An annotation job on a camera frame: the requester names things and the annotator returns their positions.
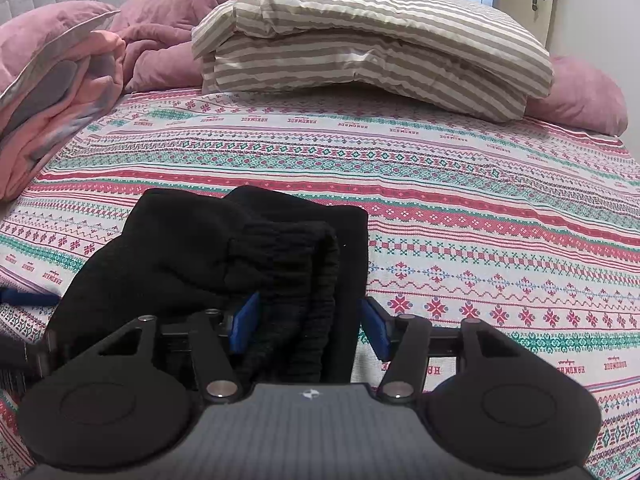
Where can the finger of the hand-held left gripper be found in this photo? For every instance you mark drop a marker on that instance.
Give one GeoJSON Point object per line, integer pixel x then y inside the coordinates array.
{"type": "Point", "coordinates": [25, 297]}
{"type": "Point", "coordinates": [20, 357]}

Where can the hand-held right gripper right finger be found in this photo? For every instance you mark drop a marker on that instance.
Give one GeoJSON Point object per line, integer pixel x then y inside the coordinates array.
{"type": "Point", "coordinates": [376, 332]}

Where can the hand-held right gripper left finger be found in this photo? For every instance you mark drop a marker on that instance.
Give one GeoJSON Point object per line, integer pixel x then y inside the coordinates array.
{"type": "Point", "coordinates": [246, 327]}

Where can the black pants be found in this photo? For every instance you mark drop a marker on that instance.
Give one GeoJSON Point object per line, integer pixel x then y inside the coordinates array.
{"type": "Point", "coordinates": [175, 260]}

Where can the patterned bed sheet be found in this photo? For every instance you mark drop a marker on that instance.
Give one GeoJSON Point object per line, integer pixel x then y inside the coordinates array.
{"type": "Point", "coordinates": [475, 210]}

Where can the pink and grey folded blanket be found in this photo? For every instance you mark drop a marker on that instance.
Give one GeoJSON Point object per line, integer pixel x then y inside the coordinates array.
{"type": "Point", "coordinates": [75, 105]}

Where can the striped pillow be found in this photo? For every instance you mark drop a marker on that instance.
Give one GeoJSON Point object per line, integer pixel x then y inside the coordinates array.
{"type": "Point", "coordinates": [400, 15]}
{"type": "Point", "coordinates": [300, 67]}

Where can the pink pillow with grey trim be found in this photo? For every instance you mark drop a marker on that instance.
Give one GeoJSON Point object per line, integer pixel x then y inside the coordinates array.
{"type": "Point", "coordinates": [45, 30]}

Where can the pink pillow left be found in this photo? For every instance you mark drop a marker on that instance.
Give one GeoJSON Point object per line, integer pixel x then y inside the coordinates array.
{"type": "Point", "coordinates": [160, 35]}

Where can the plain pink pillow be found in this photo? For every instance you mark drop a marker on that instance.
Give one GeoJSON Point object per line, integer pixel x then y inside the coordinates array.
{"type": "Point", "coordinates": [585, 95]}

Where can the white door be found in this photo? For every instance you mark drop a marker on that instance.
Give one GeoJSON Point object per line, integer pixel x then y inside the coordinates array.
{"type": "Point", "coordinates": [522, 20]}

